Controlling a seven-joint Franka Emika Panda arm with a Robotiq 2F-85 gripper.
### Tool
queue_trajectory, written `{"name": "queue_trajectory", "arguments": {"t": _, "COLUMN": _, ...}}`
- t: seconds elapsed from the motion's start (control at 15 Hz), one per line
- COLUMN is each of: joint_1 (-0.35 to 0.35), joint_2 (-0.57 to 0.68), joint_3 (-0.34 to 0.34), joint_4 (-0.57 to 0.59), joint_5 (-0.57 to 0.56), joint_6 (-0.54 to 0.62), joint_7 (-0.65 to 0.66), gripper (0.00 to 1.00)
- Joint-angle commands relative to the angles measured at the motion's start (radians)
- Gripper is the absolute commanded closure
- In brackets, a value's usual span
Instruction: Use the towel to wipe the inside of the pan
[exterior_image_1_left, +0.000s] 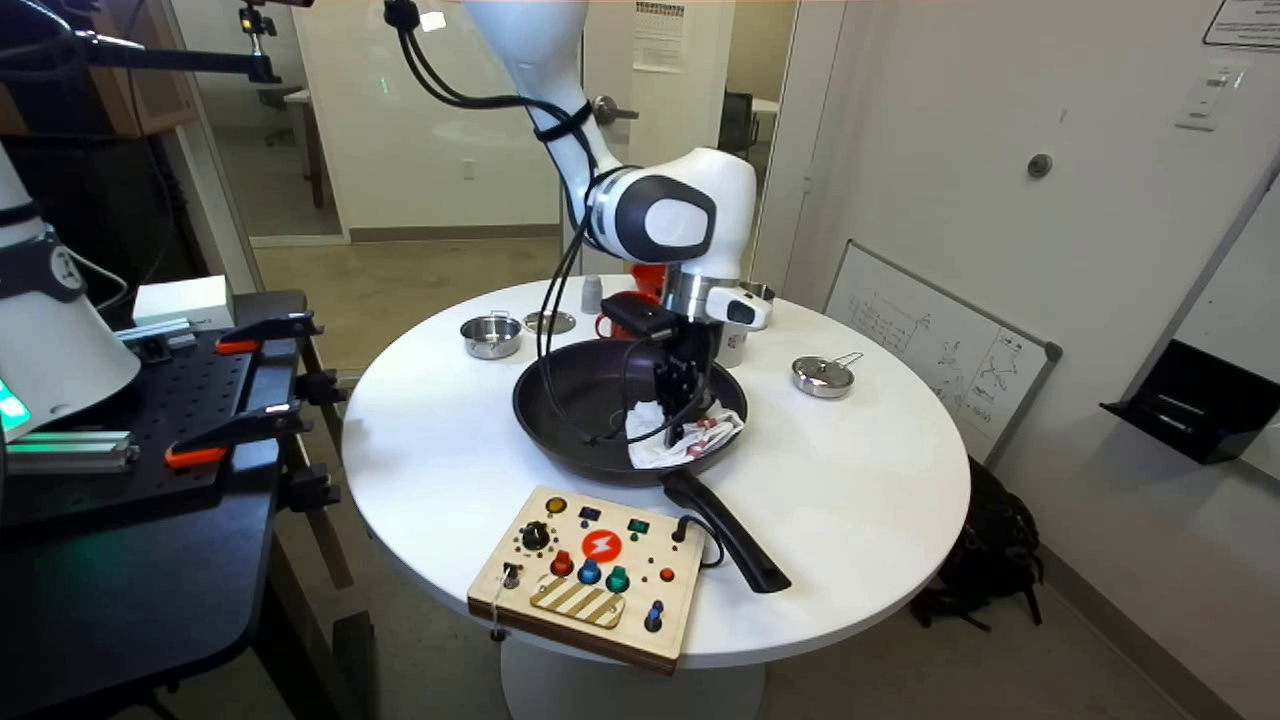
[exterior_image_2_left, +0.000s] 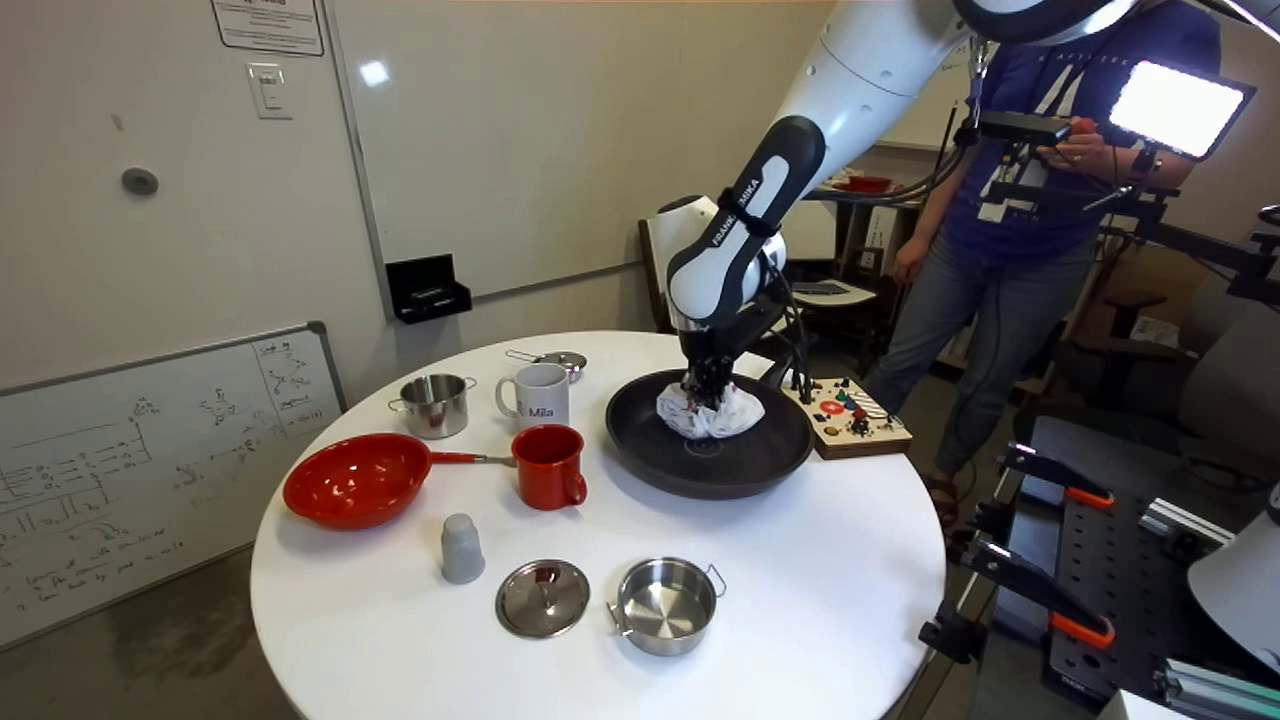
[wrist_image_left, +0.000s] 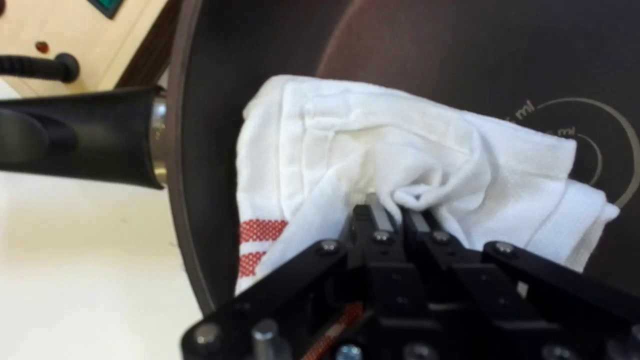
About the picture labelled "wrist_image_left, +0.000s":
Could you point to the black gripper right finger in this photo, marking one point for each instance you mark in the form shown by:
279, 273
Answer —
466, 281

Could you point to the black frying pan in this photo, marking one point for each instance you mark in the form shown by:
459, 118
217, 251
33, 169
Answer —
267, 41

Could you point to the wooden busy board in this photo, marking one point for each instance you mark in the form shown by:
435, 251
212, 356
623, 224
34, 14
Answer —
66, 27

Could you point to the white towel with red stripes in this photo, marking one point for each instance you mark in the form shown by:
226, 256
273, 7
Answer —
400, 147

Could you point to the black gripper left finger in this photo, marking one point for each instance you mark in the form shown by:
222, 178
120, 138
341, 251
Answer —
373, 266

